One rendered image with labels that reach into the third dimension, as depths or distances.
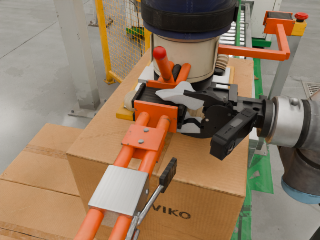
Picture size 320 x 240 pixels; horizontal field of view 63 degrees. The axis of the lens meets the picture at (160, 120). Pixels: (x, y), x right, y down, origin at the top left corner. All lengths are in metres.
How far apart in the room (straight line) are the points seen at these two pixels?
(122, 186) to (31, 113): 2.37
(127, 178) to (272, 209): 1.59
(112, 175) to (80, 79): 2.01
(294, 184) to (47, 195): 0.98
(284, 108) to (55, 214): 0.96
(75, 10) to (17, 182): 1.25
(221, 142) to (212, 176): 0.16
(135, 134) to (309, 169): 0.33
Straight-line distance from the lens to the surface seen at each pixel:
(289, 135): 0.50
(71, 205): 1.20
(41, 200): 1.25
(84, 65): 2.26
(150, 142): 0.42
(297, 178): 0.59
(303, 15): 1.69
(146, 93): 0.52
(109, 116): 0.71
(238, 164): 0.60
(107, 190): 0.37
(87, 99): 2.45
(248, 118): 0.48
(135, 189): 0.36
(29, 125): 2.57
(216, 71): 0.82
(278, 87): 1.86
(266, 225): 1.83
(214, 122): 0.49
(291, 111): 0.49
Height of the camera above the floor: 1.51
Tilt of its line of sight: 40 degrees down
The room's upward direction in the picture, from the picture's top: straight up
